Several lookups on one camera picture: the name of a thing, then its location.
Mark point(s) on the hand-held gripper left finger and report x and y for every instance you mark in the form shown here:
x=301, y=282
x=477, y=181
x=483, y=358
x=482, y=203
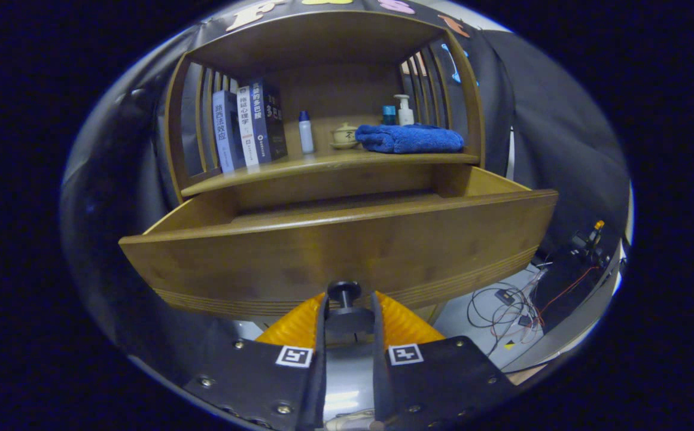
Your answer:
x=320, y=371

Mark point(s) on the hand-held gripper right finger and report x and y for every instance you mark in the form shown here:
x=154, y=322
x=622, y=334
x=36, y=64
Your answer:
x=378, y=371

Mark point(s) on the wooden drawer with black knob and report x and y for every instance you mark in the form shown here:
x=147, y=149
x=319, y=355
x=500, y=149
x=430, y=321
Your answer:
x=323, y=251

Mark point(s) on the wooden countertop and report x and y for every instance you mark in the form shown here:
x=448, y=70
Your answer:
x=323, y=161

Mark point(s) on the wooden cabinet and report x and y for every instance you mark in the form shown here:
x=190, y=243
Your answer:
x=335, y=90

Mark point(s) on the small black adapter box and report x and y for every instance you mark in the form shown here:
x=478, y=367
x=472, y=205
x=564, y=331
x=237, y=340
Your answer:
x=505, y=297

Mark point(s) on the folded blue towel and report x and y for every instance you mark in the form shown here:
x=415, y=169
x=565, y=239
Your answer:
x=410, y=139

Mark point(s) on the white bottle with blue cap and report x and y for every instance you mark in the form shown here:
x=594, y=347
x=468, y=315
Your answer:
x=306, y=136

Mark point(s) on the cream lidded tea cup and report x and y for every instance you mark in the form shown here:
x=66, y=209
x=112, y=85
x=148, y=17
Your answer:
x=344, y=136

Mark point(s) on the black device with orange tip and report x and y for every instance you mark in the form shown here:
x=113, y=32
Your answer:
x=589, y=242

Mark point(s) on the teal bottle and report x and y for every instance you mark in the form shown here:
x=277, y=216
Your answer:
x=389, y=115

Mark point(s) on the dark blue book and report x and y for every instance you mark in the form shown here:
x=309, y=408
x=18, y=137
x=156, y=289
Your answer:
x=270, y=120

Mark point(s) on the white book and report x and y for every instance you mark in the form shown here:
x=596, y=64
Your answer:
x=246, y=126

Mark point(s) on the pale grey book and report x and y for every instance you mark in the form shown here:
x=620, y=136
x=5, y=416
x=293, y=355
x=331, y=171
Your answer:
x=224, y=131

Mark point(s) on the white pump bottle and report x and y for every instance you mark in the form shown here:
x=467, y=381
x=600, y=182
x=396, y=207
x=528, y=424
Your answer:
x=405, y=114

